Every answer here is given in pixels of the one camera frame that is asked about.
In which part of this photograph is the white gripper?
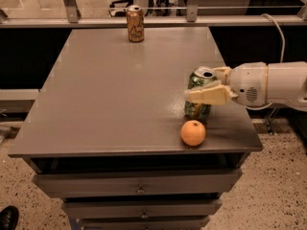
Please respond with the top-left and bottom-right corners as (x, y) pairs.
(184, 62), (268, 108)

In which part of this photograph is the green soda can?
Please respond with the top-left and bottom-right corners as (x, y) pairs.
(184, 66), (217, 121)

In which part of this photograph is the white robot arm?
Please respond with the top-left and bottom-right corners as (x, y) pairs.
(184, 61), (307, 111)

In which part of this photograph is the orange soda can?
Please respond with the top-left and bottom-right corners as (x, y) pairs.
(126, 5), (144, 42)

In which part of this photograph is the orange fruit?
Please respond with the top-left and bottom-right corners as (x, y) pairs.
(180, 120), (206, 146)

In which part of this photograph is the top grey drawer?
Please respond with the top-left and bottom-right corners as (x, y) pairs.
(33, 169), (242, 198)

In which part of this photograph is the grey drawer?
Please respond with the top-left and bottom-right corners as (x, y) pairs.
(62, 199), (222, 219)
(82, 216), (209, 230)
(33, 169), (242, 198)

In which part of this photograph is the black office chair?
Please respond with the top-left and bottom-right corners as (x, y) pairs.
(108, 0), (133, 17)

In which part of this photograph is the grey drawer cabinet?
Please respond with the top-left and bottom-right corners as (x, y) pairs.
(8, 27), (264, 230)

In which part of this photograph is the middle grey drawer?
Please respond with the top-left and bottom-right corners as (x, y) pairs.
(62, 199), (222, 219)

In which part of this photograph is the bottom grey drawer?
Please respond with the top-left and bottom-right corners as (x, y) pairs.
(82, 216), (209, 230)

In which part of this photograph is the black shoe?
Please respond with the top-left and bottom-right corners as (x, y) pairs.
(0, 206), (19, 230)

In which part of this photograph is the white cable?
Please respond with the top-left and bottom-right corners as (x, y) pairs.
(260, 12), (286, 64)

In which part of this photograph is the metal railing frame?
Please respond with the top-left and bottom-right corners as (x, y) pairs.
(0, 0), (307, 28)

